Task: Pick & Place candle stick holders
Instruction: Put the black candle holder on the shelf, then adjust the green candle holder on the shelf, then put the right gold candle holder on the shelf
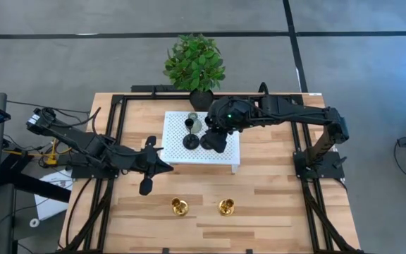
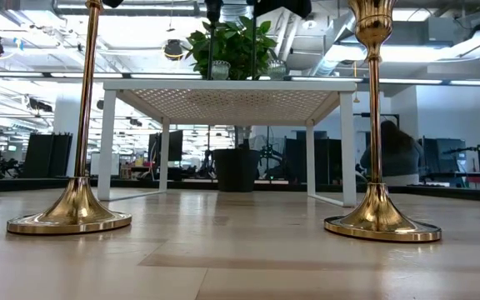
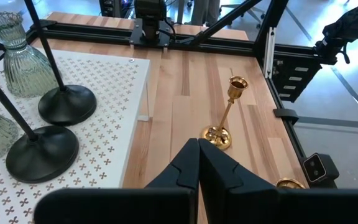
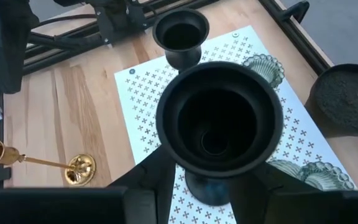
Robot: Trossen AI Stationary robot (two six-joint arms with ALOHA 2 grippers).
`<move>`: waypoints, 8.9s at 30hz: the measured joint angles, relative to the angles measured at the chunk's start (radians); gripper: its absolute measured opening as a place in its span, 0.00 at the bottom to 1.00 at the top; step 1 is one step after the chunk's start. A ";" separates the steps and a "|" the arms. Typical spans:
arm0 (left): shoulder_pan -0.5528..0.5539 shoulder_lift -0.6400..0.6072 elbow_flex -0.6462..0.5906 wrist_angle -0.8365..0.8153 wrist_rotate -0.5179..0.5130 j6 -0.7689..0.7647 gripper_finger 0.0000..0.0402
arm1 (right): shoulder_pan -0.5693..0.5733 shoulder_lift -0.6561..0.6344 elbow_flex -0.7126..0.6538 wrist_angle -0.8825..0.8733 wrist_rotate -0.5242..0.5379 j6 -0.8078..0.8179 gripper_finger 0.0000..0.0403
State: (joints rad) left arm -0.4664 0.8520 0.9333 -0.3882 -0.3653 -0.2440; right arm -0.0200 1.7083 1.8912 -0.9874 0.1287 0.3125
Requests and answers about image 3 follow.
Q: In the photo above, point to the clear glass candle holder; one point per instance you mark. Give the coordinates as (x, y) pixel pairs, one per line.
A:
(26, 71)

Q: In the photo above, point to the black frame bracket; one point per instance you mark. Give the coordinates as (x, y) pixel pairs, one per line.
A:
(286, 115)

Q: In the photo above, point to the white perforated metal shelf riser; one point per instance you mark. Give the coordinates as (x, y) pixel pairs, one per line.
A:
(104, 109)

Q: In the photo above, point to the black electronics box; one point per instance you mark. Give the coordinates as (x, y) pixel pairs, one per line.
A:
(110, 7)

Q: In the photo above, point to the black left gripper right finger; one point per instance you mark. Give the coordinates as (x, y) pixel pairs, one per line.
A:
(259, 205)

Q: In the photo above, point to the black box with white labels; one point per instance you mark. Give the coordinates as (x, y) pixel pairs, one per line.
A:
(283, 84)

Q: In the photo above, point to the black table-level camera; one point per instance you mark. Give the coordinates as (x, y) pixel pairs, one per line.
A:
(314, 168)

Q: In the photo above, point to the black metal candlestick holder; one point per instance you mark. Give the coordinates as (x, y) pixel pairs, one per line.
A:
(67, 105)
(42, 155)

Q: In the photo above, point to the gold metal candlestick holder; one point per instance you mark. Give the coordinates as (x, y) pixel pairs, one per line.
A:
(283, 183)
(237, 88)

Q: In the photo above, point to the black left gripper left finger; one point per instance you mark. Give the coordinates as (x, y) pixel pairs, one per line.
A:
(135, 205)

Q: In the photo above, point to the black aluminium table frame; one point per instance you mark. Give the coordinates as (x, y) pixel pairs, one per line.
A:
(104, 35)

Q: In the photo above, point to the person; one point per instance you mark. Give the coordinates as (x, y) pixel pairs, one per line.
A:
(202, 12)

